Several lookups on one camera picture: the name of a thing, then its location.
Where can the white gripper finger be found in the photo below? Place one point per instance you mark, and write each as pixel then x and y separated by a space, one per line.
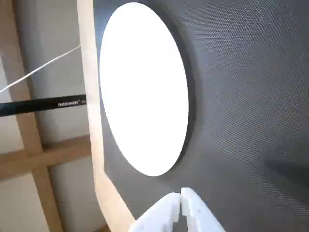
pixel 161 212
pixel 196 212

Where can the round white dish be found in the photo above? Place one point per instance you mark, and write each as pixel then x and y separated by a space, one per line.
pixel 144 91

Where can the dark grey textured mat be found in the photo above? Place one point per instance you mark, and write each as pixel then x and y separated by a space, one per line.
pixel 246 101

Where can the black Neewer tripod pole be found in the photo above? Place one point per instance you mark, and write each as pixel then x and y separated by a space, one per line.
pixel 41 106

